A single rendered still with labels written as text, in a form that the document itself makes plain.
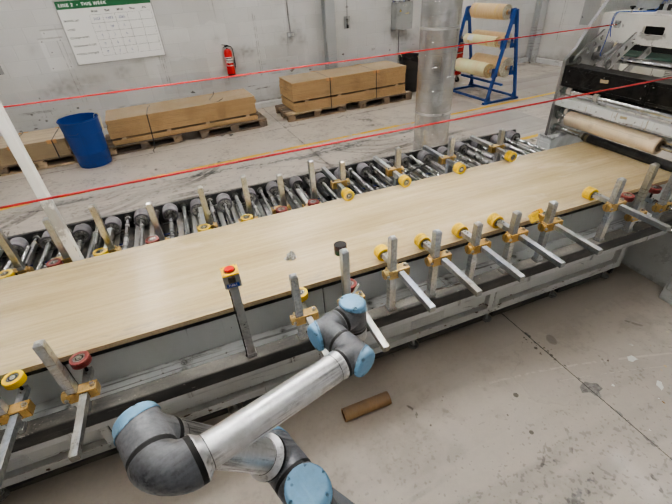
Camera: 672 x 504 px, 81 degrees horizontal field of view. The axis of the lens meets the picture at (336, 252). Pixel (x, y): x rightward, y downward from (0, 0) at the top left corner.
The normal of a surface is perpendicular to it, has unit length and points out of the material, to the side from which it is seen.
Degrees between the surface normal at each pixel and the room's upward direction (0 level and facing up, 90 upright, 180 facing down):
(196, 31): 90
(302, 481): 5
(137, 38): 90
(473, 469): 0
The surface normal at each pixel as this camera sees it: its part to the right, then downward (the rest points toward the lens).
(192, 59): 0.41, 0.51
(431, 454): -0.06, -0.81
